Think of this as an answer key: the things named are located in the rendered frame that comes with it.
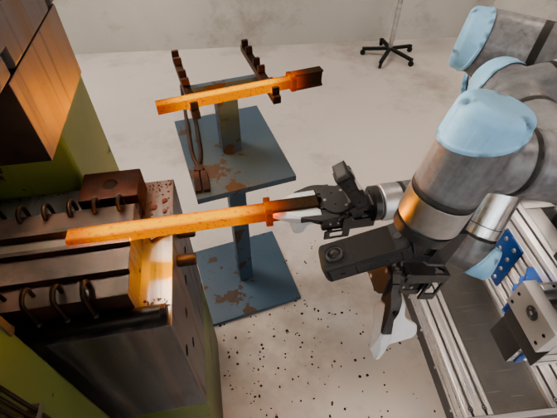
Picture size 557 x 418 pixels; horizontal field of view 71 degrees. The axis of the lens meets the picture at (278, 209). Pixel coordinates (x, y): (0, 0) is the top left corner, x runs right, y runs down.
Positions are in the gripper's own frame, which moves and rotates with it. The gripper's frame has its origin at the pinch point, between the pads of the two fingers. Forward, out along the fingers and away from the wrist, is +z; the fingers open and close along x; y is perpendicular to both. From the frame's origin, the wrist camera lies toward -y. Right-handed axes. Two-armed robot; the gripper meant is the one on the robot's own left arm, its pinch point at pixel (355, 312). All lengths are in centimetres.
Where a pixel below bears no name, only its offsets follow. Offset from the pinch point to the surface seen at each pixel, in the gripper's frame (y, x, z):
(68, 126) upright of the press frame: -52, 49, 4
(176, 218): -27.6, 22.8, 4.4
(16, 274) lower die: -53, 16, 12
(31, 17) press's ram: -43, 18, -30
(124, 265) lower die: -35.7, 15.0, 8.7
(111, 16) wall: -93, 317, 71
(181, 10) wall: -38, 315, 57
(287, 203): -7.3, 23.3, -0.5
